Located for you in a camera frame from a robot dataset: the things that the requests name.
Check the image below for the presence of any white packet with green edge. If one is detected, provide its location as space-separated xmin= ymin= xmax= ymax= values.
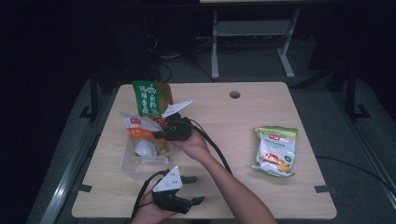
xmin=250 ymin=125 xmax=299 ymax=178

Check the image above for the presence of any person's right hand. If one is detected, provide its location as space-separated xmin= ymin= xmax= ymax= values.
xmin=171 ymin=129 xmax=210 ymax=162

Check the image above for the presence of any grey metal rail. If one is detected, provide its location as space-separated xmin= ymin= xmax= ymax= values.
xmin=331 ymin=91 xmax=396 ymax=203
xmin=38 ymin=92 xmax=117 ymax=224

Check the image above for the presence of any black floor cable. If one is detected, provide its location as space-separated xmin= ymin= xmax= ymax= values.
xmin=314 ymin=155 xmax=396 ymax=194

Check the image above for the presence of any white and orange seasoning packet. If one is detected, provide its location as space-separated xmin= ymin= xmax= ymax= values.
xmin=120 ymin=111 xmax=172 ymax=159

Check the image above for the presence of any clear plastic container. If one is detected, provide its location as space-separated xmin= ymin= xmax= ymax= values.
xmin=120 ymin=136 xmax=173 ymax=181

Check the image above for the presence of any hand-held gripper cable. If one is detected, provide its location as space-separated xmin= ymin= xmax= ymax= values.
xmin=186 ymin=119 xmax=233 ymax=175
xmin=130 ymin=169 xmax=171 ymax=220

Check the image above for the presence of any white metal table frame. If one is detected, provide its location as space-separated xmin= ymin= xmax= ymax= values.
xmin=210 ymin=8 xmax=302 ymax=80

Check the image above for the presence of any left hand-held gripper cable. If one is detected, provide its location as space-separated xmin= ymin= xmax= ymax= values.
xmin=130 ymin=169 xmax=171 ymax=220

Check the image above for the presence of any right hand-held gripper cable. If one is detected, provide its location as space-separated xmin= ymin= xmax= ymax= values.
xmin=186 ymin=119 xmax=233 ymax=175

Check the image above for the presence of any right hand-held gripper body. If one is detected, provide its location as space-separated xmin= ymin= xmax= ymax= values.
xmin=162 ymin=99 xmax=194 ymax=142

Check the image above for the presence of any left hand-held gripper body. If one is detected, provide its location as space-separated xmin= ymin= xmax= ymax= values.
xmin=151 ymin=165 xmax=192 ymax=215

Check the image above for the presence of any person's left hand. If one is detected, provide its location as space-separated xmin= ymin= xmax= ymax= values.
xmin=132 ymin=190 xmax=178 ymax=224

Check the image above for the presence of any black metal stand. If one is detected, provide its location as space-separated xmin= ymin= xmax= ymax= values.
xmin=78 ymin=68 xmax=101 ymax=122
xmin=345 ymin=64 xmax=372 ymax=121

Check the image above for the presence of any tangle of black floor cables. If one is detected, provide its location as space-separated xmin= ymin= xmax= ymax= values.
xmin=144 ymin=18 xmax=217 ymax=84

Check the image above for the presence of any green and red seasoning packet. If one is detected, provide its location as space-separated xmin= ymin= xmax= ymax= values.
xmin=131 ymin=79 xmax=174 ymax=126

